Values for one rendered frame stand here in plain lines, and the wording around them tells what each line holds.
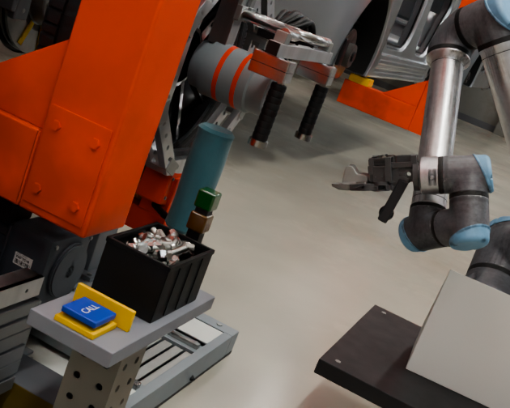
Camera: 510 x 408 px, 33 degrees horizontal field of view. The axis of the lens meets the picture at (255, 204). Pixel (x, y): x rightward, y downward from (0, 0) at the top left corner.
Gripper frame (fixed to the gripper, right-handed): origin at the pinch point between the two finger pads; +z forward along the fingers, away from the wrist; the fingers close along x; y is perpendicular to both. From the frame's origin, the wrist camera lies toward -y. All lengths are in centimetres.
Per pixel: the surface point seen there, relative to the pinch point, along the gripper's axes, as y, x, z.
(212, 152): 11.7, 20.5, 24.6
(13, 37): 43, 6, 82
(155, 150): 12.6, 15.9, 40.7
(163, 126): 18.5, 25.9, 33.8
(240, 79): 27.8, 11.5, 19.5
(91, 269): -19, 6, 66
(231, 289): -48, -90, 59
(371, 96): 14, -362, 43
